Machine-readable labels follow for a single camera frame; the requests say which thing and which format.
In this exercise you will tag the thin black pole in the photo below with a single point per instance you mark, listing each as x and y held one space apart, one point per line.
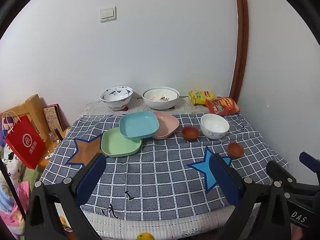
12 187

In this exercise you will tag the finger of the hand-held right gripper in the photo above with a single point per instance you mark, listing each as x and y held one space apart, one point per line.
310 160
277 171

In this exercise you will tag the blue crane pattern bowl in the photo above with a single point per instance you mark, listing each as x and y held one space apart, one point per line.
117 102

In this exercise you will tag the red paper bag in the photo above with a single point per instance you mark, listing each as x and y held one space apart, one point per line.
25 142

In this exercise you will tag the blue square plate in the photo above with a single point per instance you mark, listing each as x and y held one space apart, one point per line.
138 125

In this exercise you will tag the grey checked star tablecloth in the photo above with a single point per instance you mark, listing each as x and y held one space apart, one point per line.
155 175

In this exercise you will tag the colourful bedding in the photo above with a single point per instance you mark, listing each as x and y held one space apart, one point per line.
12 205

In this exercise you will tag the orange fruit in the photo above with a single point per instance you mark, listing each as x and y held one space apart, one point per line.
145 236

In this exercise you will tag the white bowl with blue pattern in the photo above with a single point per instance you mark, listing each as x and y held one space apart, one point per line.
214 127

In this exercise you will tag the small glass bottle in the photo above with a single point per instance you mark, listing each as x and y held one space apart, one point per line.
52 137

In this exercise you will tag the small white tube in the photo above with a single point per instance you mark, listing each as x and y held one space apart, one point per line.
48 156

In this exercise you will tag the brown wooden door frame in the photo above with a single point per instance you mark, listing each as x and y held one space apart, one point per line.
241 42

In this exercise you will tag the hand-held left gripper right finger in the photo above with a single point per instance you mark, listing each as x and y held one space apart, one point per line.
225 177

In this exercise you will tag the red snack packet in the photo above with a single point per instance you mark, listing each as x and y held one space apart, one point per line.
223 106

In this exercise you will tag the small brown bowl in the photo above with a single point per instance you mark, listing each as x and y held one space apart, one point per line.
190 133
235 150

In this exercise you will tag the cream rabbit print bowl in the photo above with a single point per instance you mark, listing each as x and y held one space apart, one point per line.
155 96

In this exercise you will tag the large plain white bowl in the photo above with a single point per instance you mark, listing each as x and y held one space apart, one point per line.
160 105

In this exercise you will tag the yellow snack packet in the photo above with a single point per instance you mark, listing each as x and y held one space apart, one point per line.
200 97

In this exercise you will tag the white wall light switch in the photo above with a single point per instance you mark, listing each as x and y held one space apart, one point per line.
108 14

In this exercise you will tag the pink square plate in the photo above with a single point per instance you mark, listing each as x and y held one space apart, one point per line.
168 125

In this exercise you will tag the green square plate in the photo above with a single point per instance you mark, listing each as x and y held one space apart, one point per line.
117 147

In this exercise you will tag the patterned beige red-edged box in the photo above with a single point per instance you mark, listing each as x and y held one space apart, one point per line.
52 120

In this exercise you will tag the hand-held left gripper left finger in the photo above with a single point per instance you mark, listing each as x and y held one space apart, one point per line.
92 176

